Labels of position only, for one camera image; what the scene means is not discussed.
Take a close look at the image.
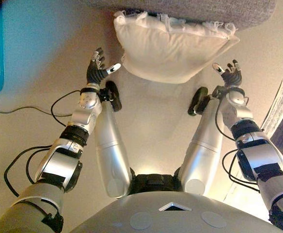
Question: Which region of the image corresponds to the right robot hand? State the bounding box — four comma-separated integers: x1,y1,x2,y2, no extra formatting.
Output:
211,59,243,87

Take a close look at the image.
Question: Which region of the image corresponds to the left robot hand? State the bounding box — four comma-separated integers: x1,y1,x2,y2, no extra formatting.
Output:
86,47,122,86

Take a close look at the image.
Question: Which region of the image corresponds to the white fringed cushion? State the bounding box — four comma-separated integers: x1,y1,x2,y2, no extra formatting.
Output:
113,10,241,84

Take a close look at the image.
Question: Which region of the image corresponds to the grey patterned mat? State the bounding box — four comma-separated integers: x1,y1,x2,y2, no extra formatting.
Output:
260,79,283,156

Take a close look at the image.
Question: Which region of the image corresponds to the grey fabric armchair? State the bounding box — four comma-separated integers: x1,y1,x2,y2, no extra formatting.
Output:
88,0,275,32

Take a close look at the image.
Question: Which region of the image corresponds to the silver left robot leg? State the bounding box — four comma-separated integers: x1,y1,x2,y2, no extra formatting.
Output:
94,81,132,199

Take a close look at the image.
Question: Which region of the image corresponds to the silver robot leg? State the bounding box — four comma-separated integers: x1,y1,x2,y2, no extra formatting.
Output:
94,81,132,199
179,86,224,196

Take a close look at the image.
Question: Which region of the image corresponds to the silver right robot leg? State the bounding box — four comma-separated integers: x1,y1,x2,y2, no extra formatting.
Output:
179,86,224,196

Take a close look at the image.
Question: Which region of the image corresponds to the silver robot torso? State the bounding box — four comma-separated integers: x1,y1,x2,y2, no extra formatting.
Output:
66,167,282,233

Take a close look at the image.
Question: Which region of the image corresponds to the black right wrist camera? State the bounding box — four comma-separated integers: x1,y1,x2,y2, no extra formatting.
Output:
211,86,227,100

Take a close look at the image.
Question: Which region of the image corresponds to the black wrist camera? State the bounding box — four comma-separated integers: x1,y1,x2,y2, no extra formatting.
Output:
211,86,227,100
98,87,115,102

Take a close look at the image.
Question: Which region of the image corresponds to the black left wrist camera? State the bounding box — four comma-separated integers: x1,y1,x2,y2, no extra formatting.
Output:
98,87,115,102

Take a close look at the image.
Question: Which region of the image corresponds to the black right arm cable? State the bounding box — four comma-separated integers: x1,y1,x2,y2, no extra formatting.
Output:
214,96,261,194

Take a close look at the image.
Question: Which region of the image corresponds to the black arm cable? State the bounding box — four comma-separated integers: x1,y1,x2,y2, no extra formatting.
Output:
214,96,261,194
4,89,83,197

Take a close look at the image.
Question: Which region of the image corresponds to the thin black floor cable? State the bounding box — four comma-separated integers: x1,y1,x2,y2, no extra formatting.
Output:
0,103,57,117

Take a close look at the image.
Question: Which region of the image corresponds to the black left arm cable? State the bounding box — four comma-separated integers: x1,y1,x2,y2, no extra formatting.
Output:
4,89,83,197

